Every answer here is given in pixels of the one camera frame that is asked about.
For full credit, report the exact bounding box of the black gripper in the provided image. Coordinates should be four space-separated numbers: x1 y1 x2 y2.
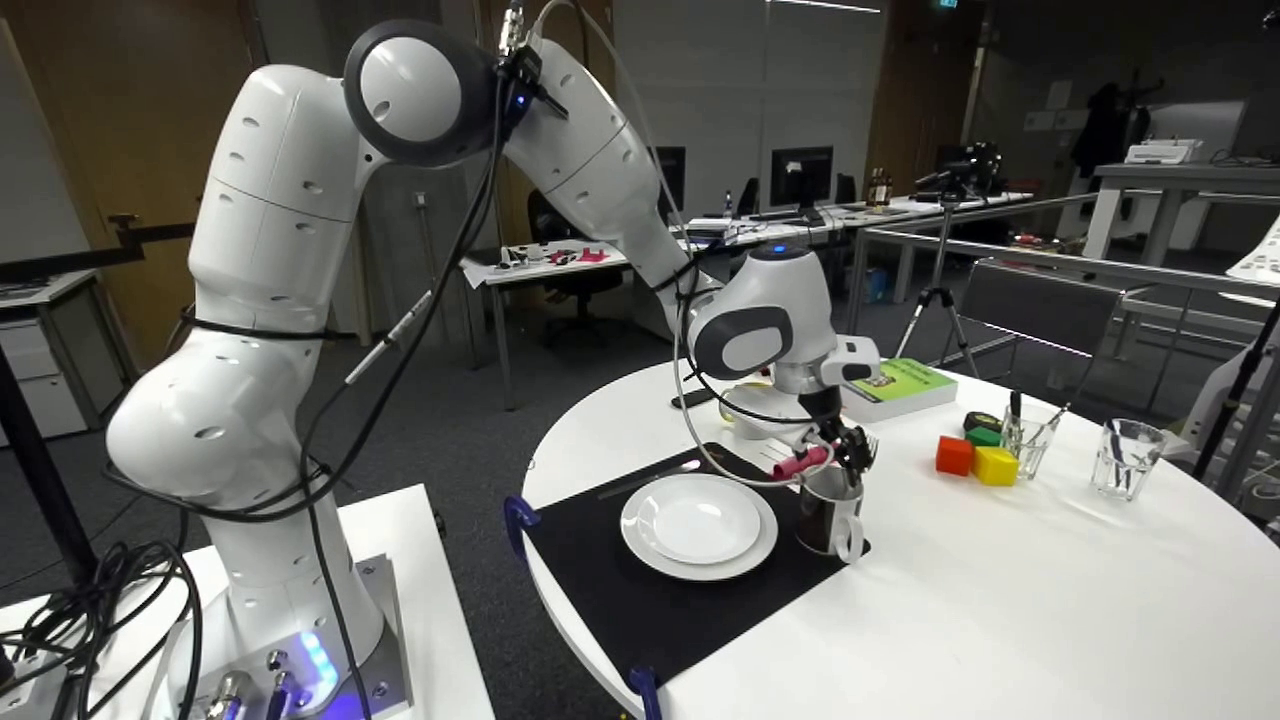
799 389 876 481

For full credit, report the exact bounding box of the dark mug white handle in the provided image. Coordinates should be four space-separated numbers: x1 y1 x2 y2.
796 466 866 564

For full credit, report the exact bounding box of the white robot base platform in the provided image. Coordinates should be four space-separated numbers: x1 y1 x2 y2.
0 481 497 720

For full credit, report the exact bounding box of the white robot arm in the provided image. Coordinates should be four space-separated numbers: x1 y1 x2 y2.
104 20 874 720

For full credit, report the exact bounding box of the black table mat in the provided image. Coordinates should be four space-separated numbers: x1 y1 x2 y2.
508 442 841 685

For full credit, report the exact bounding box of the clear glass cup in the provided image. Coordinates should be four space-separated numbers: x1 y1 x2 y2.
1093 414 1163 499

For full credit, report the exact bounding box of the pink marker bar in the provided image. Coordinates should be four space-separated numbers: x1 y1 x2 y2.
771 442 832 481

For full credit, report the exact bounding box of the green book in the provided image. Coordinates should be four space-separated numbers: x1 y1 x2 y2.
843 359 956 420

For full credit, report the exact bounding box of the red cube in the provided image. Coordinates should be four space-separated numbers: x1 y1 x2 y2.
937 436 976 477

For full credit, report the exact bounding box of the yellow cube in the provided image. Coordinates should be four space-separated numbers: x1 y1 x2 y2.
974 447 1020 489

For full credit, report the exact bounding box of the white plate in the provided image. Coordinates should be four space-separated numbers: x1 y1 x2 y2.
616 473 781 582

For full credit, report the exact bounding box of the clear glass with pens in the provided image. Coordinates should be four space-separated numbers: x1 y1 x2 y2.
1004 391 1064 481

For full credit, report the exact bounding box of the grey chair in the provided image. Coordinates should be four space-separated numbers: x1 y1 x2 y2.
956 261 1119 403

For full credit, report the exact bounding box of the right computer monitor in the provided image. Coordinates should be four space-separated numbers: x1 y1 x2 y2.
771 148 832 207

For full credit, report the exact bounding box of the camera tripod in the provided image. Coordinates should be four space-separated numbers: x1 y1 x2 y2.
897 138 1004 352

